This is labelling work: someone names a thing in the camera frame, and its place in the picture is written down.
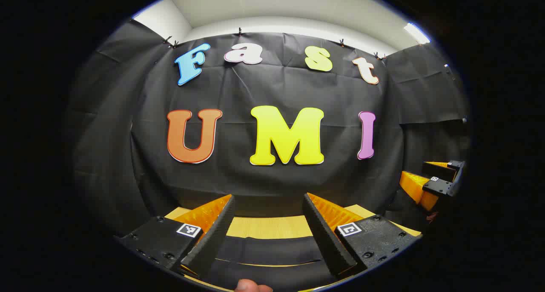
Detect white ceiling light panel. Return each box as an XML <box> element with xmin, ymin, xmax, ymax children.
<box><xmin>404</xmin><ymin>23</ymin><xmax>430</xmax><ymax>44</ymax></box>

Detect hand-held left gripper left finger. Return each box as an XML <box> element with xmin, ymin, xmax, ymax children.
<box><xmin>114</xmin><ymin>194</ymin><xmax>235</xmax><ymax>280</ymax></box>

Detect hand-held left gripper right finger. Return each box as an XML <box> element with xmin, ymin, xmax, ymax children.
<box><xmin>302</xmin><ymin>193</ymin><xmax>423</xmax><ymax>278</ymax></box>

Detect row of black cloth clips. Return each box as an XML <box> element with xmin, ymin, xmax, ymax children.
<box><xmin>163</xmin><ymin>27</ymin><xmax>386</xmax><ymax>60</ymax></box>

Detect dark denim jeans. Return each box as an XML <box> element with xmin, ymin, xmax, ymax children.
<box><xmin>200</xmin><ymin>236</ymin><xmax>341</xmax><ymax>291</ymax></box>

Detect black backdrop cloth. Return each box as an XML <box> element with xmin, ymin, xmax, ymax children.
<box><xmin>70</xmin><ymin>20</ymin><xmax>471</xmax><ymax>237</ymax></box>

